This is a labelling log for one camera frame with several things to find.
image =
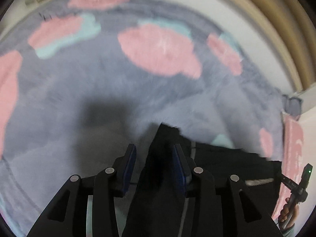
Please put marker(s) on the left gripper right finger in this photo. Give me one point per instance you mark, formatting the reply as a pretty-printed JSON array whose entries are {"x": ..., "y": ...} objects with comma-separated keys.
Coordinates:
[{"x": 230, "y": 210}]

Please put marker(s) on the grey floral bed quilt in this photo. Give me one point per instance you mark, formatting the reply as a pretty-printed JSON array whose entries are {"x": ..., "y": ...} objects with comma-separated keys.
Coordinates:
[{"x": 82, "y": 79}]

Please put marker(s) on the striped window blind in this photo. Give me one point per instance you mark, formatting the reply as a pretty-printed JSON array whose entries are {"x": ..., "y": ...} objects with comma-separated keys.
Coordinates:
[{"x": 291, "y": 31}]

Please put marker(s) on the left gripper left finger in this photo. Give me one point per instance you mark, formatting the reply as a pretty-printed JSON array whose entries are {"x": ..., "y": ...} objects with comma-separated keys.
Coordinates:
[{"x": 66, "y": 213}]

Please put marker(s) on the black jacket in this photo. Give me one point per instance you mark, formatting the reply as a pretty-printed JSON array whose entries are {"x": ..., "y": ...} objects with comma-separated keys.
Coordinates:
[{"x": 159, "y": 209}]

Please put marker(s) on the pink pillow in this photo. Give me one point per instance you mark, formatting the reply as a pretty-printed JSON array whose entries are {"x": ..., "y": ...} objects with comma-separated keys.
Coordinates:
[{"x": 293, "y": 140}]

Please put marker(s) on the person's right hand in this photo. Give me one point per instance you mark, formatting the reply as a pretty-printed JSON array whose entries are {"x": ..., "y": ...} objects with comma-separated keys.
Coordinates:
[{"x": 288, "y": 215}]

